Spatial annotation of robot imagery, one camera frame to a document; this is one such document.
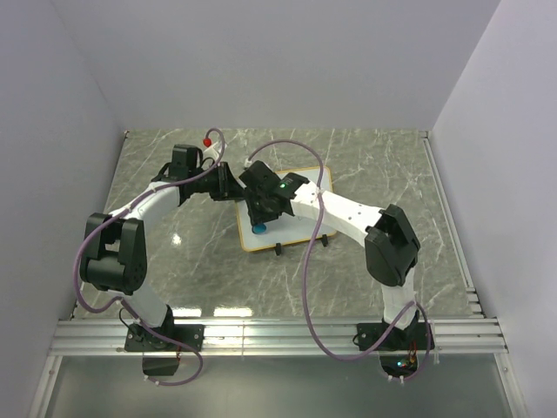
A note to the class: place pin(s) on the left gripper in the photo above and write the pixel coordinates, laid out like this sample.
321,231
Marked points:
228,188

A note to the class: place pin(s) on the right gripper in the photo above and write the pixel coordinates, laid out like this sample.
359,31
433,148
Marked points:
257,217

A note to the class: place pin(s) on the blue whiteboard eraser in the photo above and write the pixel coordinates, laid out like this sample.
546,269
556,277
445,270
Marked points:
259,229

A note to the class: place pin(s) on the yellow framed whiteboard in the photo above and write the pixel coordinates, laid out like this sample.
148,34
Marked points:
286,230

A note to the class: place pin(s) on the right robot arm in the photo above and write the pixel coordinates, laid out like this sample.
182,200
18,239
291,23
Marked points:
391,246

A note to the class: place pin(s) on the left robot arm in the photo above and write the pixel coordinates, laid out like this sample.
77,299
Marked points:
112,263

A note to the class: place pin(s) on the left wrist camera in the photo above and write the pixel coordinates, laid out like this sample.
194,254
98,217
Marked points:
212,149

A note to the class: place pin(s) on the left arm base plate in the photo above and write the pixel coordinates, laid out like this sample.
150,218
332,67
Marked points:
140,340

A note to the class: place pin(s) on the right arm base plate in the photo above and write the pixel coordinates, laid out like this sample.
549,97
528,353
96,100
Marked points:
397,340

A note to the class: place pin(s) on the aluminium mounting rail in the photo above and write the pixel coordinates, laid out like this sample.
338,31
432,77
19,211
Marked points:
273,337

